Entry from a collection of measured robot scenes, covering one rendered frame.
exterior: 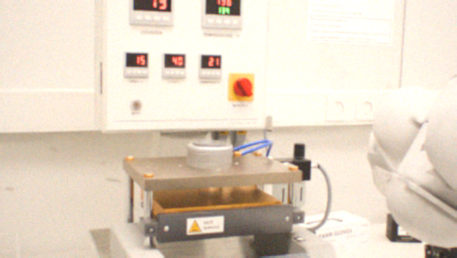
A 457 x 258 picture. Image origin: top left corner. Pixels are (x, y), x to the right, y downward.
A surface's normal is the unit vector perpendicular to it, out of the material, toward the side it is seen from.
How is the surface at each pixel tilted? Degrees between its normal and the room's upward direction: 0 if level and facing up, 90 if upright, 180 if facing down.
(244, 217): 90
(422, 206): 105
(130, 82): 90
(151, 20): 90
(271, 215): 90
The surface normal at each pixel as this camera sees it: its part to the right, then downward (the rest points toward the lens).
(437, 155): -0.95, 0.27
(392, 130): -0.69, -0.01
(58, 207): 0.39, 0.12
